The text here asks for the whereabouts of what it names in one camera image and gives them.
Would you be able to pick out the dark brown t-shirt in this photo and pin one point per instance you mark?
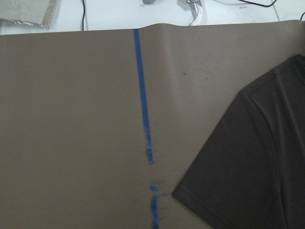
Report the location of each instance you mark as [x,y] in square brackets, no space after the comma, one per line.
[250,173]

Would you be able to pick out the brown paper table cover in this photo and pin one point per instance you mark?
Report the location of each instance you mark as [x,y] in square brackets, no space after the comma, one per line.
[98,128]

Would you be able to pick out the grey cardboard sheet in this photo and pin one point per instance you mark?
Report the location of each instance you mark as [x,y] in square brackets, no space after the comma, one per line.
[28,12]

